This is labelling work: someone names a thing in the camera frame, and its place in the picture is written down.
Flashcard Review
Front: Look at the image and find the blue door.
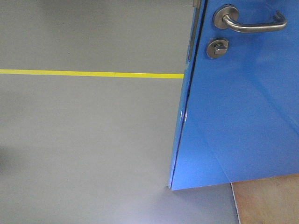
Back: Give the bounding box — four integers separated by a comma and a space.
168, 0, 299, 190

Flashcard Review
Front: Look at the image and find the metal door lever handle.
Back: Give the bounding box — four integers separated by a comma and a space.
213, 4, 287, 33

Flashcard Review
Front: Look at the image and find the plywood door platform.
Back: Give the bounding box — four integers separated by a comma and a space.
232, 174, 299, 224

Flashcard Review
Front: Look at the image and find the metal latch faceplate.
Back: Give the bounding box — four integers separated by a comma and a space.
187, 0, 201, 62

